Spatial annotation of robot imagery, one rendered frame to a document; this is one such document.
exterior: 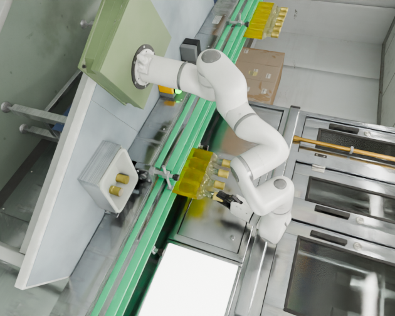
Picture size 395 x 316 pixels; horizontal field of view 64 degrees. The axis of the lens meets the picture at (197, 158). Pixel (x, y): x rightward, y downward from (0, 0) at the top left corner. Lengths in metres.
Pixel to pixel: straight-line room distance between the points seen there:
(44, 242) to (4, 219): 0.74
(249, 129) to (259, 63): 4.83
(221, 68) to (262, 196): 0.39
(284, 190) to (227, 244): 0.53
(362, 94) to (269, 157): 5.75
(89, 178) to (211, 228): 0.60
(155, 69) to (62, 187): 0.48
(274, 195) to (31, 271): 0.76
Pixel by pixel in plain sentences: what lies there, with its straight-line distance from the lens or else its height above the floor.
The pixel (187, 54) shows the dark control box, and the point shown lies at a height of 0.79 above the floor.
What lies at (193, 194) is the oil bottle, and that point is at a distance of 1.34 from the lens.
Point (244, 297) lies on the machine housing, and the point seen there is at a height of 1.36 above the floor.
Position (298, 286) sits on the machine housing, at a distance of 1.42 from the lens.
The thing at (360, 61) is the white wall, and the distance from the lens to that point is 7.34.
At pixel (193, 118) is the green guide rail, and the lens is 1.43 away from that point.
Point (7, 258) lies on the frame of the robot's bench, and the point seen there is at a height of 0.62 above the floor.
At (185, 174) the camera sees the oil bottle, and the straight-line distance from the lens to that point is 1.39.
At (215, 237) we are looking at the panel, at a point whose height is 1.18.
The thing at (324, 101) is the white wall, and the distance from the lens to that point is 6.30.
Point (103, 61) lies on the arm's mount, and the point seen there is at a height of 0.83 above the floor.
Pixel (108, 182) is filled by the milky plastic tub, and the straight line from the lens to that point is 1.26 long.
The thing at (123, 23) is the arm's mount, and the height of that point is 0.84.
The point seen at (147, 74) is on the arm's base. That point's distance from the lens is 1.11.
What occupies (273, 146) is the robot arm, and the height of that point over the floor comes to 1.34.
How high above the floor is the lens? 1.39
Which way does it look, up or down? 15 degrees down
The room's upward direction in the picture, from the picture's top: 104 degrees clockwise
